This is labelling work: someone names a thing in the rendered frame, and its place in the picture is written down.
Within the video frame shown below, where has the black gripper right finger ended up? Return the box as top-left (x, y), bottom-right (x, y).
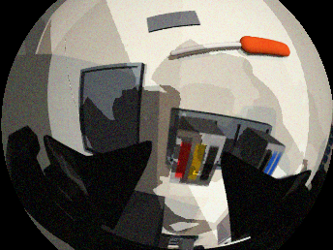
top-left (221, 152), bottom-right (311, 241)

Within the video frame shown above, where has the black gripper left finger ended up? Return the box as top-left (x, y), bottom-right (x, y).
top-left (44, 134), bottom-right (152, 231)

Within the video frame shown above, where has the grey flat panel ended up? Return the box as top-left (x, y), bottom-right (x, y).
top-left (1, 54), bottom-right (75, 250)

